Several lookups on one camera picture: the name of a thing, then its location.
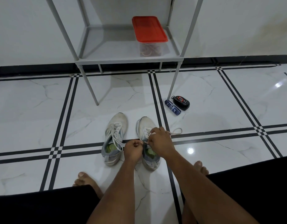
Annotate person's left hand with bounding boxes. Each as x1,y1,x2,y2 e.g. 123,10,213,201
123,139,144,165

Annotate person's right hand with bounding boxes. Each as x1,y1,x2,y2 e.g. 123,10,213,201
147,126,177,160

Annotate white grey sneaker shoe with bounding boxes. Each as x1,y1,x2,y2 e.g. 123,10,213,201
101,112,129,167
135,116,162,171

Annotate clear box with red lid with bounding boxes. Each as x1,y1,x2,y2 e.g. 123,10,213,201
140,44,162,57

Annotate person's right forearm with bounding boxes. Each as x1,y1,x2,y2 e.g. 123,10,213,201
166,151,260,224

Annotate person's left forearm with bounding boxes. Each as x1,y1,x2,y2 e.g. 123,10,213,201
86,158,140,224

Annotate person's right foot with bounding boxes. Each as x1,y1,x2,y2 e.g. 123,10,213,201
193,161,209,177

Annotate person's foot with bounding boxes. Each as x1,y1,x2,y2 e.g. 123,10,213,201
72,172,105,200
193,161,209,177

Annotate person's left foot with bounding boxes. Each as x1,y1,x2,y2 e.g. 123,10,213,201
72,172,105,200

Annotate person's right leg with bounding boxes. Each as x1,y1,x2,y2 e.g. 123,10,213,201
181,196,198,224

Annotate grey metal shelf rack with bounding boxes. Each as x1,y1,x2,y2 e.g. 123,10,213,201
44,0,205,106

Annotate black oval polish bottle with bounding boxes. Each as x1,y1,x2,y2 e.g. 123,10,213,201
170,95,191,112

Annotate black shorts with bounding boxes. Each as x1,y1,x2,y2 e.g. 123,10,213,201
0,155,287,224

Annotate clear container with red lid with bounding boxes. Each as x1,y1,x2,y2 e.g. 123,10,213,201
131,16,169,58

